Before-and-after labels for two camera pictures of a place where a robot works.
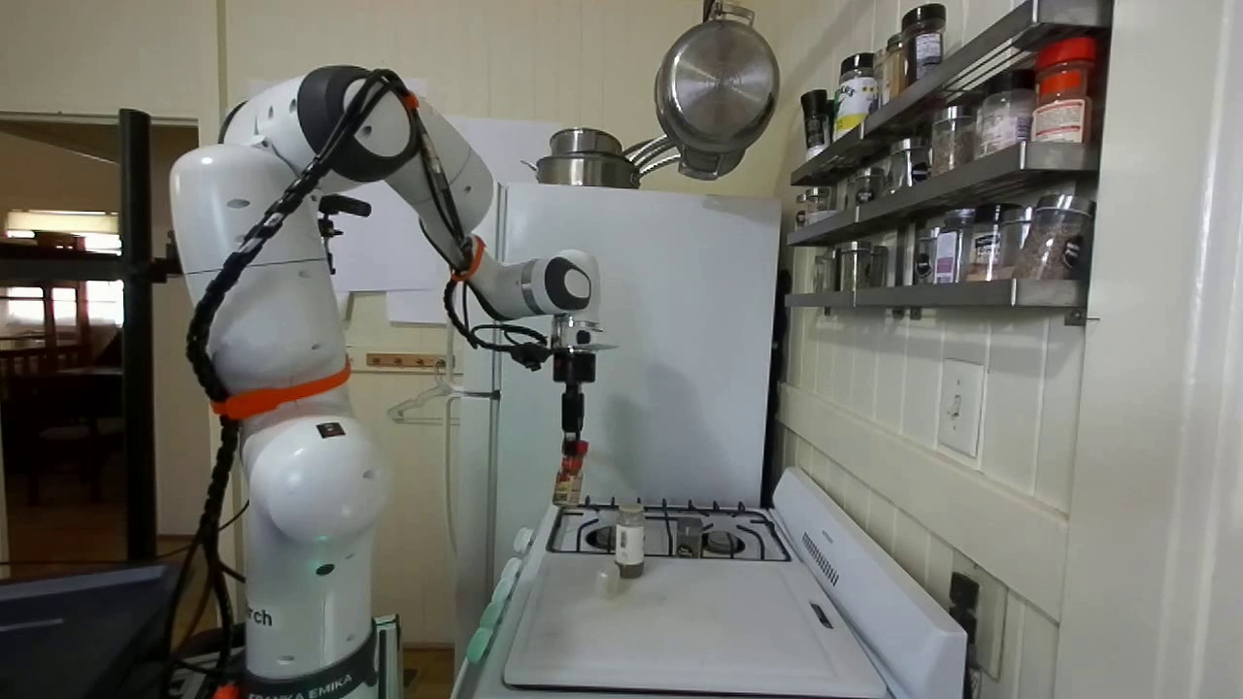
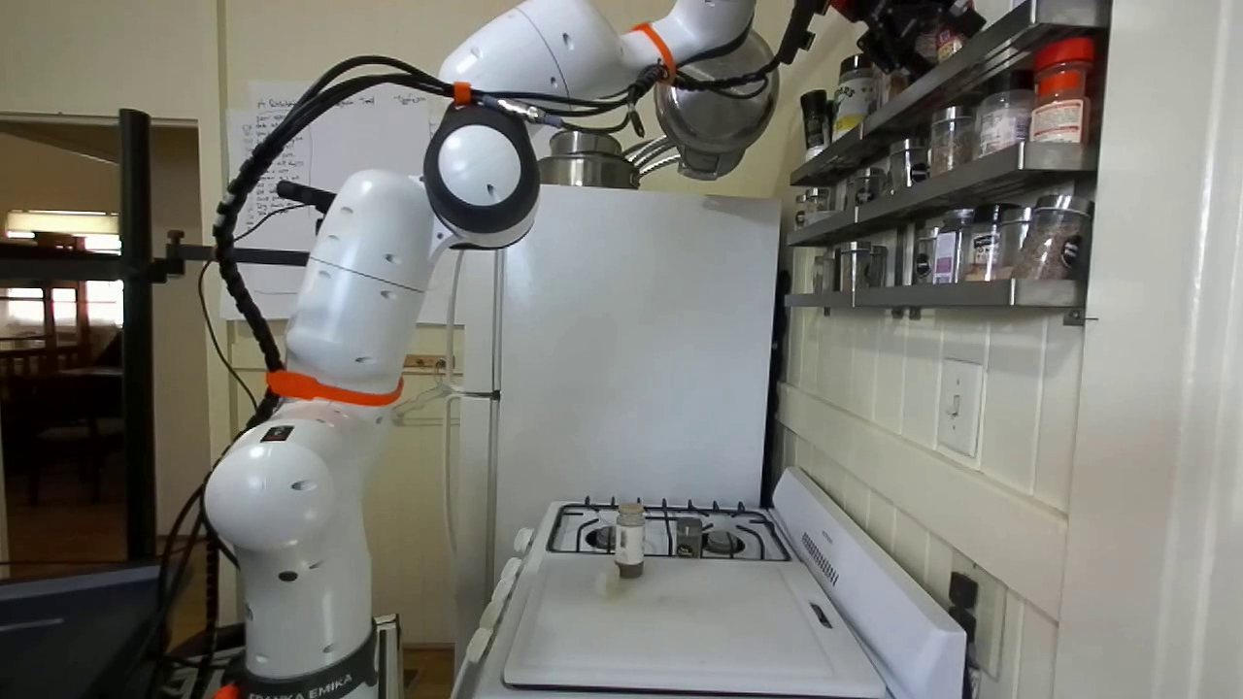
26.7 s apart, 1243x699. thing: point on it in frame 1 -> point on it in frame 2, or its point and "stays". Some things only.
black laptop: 88,634 stays
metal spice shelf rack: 976,192 stays
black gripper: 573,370 -> 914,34
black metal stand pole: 142,268 stays
